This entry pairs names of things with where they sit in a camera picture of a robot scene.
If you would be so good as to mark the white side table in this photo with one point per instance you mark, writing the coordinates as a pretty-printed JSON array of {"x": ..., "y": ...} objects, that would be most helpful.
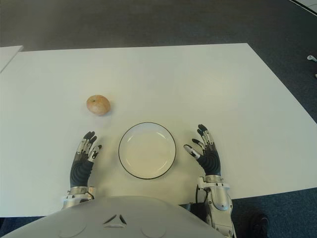
[{"x": 8, "y": 55}]

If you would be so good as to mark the white plate with black rim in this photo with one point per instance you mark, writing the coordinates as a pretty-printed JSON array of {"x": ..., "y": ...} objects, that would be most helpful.
[{"x": 147, "y": 151}]

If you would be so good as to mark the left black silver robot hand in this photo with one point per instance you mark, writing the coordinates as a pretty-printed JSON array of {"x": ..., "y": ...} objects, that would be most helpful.
[{"x": 80, "y": 171}]

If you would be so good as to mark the white controller on floor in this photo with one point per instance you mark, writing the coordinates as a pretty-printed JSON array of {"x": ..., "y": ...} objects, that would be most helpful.
[{"x": 312, "y": 58}]

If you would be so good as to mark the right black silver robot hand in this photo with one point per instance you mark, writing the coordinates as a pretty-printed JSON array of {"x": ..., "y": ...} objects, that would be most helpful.
[{"x": 210, "y": 161}]

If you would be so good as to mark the grey robot torso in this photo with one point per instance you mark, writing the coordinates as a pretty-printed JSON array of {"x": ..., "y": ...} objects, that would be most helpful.
[{"x": 119, "y": 218}]

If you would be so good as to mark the yellow red apple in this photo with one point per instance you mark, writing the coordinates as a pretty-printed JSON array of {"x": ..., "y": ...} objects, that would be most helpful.
[{"x": 98, "y": 105}]

